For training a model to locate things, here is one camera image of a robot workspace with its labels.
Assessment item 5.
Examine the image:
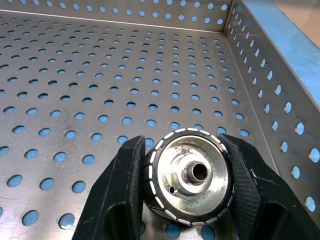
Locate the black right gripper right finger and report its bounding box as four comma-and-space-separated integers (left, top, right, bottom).
216, 133, 320, 240

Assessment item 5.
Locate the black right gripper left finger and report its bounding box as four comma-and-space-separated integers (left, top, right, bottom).
71, 135, 147, 240

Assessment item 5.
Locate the ribbed metal roller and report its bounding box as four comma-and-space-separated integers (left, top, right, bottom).
142, 127, 236, 227

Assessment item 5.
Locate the perforated steel tray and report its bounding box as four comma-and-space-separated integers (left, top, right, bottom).
0, 0, 320, 240

